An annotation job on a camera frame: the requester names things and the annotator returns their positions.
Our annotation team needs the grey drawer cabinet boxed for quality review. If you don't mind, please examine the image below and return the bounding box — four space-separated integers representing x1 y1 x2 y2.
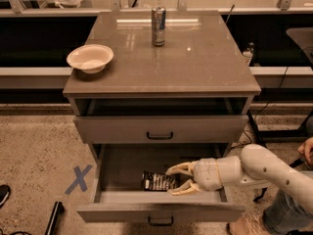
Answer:
63 10 262 149

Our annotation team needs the black floor cable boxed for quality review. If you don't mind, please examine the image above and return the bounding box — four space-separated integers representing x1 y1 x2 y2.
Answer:
229 129 253 150

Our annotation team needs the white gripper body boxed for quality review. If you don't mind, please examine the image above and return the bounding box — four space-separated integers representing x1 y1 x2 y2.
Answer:
193 159 222 191

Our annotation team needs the silver blue energy drink can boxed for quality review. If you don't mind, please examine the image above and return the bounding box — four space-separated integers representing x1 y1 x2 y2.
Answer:
152 6 166 46

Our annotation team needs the black rxbar chocolate wrapper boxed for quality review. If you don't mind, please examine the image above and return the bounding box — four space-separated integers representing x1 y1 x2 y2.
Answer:
142 171 180 192

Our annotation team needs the black bar on floor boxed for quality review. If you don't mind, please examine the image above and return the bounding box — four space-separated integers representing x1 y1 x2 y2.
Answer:
45 202 65 235

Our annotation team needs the blue tape cross mark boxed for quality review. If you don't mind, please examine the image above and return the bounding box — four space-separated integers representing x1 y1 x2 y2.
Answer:
65 164 92 195

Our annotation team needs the open grey middle drawer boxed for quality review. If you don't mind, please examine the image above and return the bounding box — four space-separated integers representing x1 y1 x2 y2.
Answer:
77 144 245 226

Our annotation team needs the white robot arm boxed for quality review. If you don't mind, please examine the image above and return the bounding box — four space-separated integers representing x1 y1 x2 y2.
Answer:
165 144 313 213

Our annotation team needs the black table leg stand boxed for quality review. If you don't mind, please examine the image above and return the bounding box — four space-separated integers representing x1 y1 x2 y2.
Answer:
247 111 313 146

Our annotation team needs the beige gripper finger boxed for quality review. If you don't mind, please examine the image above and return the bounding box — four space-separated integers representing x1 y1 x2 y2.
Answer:
168 179 200 196
165 162 196 176

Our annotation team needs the black shoe at left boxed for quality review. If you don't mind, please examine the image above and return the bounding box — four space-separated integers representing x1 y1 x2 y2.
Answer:
0 185 11 208

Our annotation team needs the person hand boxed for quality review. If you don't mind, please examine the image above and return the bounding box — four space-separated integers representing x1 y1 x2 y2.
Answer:
297 137 313 165

